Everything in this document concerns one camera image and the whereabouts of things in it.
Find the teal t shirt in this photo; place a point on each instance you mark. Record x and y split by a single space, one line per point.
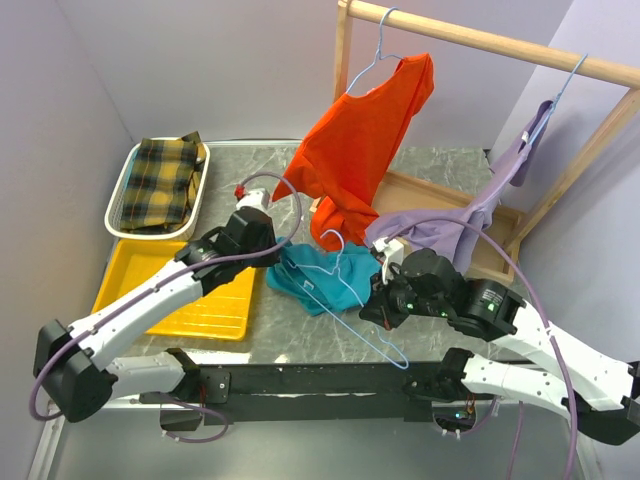
325 280

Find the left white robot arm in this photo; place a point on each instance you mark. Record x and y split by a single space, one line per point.
81 366

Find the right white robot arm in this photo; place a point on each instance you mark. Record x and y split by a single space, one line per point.
567 377

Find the blue hanger with orange shirt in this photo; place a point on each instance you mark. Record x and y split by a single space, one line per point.
379 55

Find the yellow plastic tray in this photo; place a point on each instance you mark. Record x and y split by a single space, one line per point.
222 314

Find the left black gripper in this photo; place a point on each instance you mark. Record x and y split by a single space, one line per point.
267 260

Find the white plastic basket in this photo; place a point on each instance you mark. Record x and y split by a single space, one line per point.
113 213

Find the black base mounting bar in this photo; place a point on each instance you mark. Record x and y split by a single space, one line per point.
298 392

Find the wooden clothes rack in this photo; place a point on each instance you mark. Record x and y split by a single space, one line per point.
512 226

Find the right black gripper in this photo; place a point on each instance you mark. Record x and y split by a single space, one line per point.
380 310

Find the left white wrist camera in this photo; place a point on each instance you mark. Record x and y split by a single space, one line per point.
258 198

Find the orange t shirt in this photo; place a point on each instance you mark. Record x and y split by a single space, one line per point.
344 157

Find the yellow plaid cloth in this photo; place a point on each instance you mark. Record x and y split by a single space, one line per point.
161 189

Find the blue hanger with lilac shirt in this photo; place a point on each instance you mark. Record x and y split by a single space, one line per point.
555 100

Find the lilac t shirt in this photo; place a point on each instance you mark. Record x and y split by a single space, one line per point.
440 230

